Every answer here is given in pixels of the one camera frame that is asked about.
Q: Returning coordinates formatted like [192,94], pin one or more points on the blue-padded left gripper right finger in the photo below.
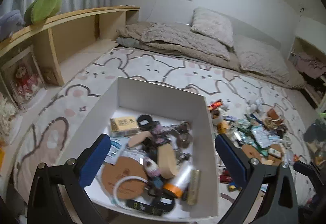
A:
[234,159]

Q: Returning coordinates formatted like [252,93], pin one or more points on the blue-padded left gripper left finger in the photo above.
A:
[91,159]

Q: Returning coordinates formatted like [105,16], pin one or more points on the gold black lighter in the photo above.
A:
[193,188]

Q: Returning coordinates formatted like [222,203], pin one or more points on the black AUTO lighter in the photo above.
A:
[147,209]

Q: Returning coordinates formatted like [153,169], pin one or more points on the clear plastic container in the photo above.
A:
[314,138]

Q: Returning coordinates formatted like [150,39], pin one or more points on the white blue medicine sachet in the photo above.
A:
[117,146]

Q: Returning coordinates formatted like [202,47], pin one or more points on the yellow white tissue pack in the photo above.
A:
[123,126]

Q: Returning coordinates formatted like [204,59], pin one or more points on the wooden oval brush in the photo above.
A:
[139,138]

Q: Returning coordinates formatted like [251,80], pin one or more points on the clear tape roll orange core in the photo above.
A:
[177,185]

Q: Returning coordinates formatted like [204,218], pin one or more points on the white shoe box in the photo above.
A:
[179,118]

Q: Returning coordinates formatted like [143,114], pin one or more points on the wooden boat-shaped piece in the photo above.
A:
[167,162]

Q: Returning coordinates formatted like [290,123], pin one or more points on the black round tin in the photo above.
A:
[144,121]

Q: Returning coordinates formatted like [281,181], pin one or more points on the beige pillow right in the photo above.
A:
[260,58]

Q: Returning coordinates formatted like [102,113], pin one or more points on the beige pillow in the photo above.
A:
[213,25]
[260,58]

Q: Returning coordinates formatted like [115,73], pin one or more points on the wooden bedside shelf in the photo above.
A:
[57,39]

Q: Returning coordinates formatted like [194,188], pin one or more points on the beige folded blanket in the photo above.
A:
[177,40]

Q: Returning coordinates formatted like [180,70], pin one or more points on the beige pillow left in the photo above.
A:
[213,25]

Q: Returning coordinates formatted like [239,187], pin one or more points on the green plush toy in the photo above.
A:
[39,10]

